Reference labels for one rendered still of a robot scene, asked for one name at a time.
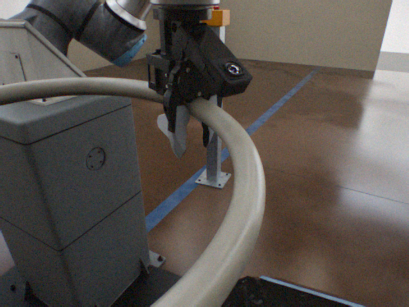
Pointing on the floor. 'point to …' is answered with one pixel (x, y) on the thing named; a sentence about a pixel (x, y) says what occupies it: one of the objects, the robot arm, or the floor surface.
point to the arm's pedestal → (73, 199)
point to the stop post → (215, 148)
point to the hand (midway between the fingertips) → (195, 146)
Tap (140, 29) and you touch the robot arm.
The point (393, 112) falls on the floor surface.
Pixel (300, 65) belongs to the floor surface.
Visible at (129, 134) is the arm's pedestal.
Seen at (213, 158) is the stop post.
